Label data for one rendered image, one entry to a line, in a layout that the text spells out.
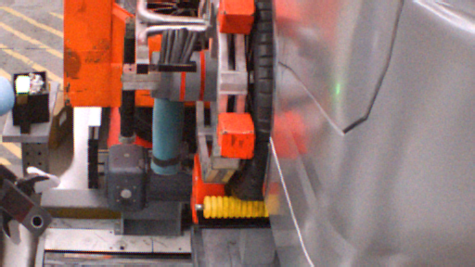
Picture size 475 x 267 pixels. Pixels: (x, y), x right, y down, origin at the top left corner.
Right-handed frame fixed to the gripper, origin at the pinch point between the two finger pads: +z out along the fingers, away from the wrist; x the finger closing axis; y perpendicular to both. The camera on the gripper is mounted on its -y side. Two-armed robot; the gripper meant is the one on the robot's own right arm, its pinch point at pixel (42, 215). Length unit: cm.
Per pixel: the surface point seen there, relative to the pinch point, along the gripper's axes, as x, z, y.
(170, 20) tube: -57, 35, 25
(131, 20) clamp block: -55, 43, 41
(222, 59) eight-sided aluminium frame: -51, 25, 1
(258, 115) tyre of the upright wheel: -45, 30, -12
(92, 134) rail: -27, 109, 69
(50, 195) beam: 0, 111, 70
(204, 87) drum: -48, 45, 10
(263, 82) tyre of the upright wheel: -51, 26, -10
